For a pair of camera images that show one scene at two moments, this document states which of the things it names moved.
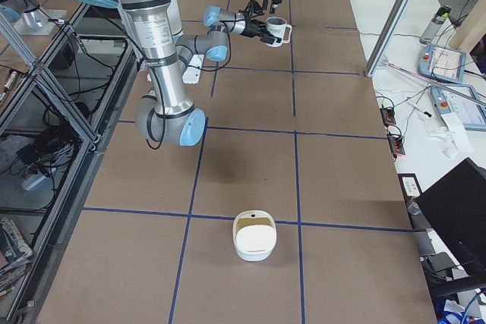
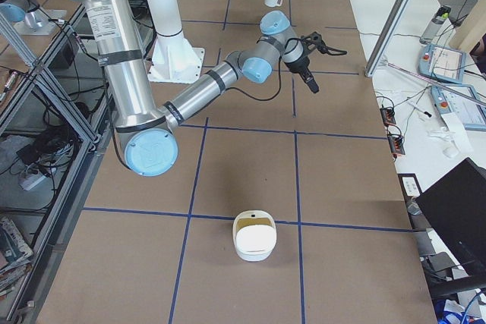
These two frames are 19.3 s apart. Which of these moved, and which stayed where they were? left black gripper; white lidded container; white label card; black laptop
Moved: left black gripper
Stayed: black laptop; white lidded container; white label card
